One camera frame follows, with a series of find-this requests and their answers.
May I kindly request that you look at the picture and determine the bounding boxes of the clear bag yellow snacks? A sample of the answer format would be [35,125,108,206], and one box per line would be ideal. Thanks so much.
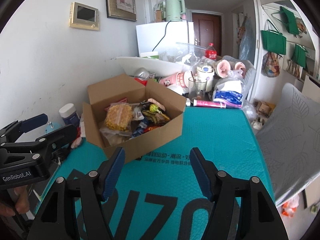
[104,104,133,132]

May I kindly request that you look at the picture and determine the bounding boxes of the yellow green lollipop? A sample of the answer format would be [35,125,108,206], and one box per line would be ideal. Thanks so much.
[149,103,162,114]

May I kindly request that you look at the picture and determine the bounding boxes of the brown green snack bag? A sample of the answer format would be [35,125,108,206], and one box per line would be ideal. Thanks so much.
[142,110,171,125]

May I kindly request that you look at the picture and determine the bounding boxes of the person's left hand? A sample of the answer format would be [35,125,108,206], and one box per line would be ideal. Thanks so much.
[1,186,30,217]

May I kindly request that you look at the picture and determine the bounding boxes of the white cap bottle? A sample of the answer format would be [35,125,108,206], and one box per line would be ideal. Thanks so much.
[59,103,80,127]

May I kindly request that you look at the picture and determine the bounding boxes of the clear plastic bag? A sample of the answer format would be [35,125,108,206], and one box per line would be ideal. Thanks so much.
[100,127,132,146]

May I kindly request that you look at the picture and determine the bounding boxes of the brown cardboard box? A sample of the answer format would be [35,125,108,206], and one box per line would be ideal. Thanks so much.
[83,74,186,163]

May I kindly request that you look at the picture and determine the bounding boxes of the blue white cylinder tube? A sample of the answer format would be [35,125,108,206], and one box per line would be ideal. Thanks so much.
[131,119,150,139]

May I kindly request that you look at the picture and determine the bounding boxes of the brown foil snack bag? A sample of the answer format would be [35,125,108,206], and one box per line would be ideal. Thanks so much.
[140,98,166,112]

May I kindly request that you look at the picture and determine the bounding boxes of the teal bubble mat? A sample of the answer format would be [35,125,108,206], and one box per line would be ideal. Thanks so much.
[35,106,276,240]

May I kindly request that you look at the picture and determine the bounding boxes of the blue white tissue pack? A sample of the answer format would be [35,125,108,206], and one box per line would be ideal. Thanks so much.
[213,90,242,105]

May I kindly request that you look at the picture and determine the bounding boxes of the pink panda paper cup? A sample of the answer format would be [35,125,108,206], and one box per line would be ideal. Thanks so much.
[159,72,187,88]

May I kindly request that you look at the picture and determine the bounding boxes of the pink tube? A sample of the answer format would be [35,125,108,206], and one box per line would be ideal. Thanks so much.
[193,99,226,108]

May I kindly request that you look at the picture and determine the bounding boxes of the glass cup with stick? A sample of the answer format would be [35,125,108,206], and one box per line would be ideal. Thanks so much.
[188,73,207,103]

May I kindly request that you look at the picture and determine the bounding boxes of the gold framed picture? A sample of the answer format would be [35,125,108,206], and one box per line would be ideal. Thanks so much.
[106,0,137,22]

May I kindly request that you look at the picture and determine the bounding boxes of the colourful hanging bag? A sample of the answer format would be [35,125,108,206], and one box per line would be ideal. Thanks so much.
[262,52,282,77]

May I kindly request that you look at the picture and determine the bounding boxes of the white fridge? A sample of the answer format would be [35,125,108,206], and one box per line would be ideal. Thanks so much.
[136,21,195,55]

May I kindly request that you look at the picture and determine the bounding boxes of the green tote bag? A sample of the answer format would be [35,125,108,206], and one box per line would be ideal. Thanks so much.
[271,6,299,35]
[261,20,286,55]
[291,44,308,68]

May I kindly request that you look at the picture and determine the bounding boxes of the red cola bottle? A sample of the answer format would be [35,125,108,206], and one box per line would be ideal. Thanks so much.
[204,43,217,60]

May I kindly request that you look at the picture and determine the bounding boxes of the green electric kettle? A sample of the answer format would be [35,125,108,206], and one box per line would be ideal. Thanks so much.
[165,0,185,22]

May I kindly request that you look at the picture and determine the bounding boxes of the gold wall intercom panel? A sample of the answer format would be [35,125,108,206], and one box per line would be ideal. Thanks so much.
[68,2,100,31]

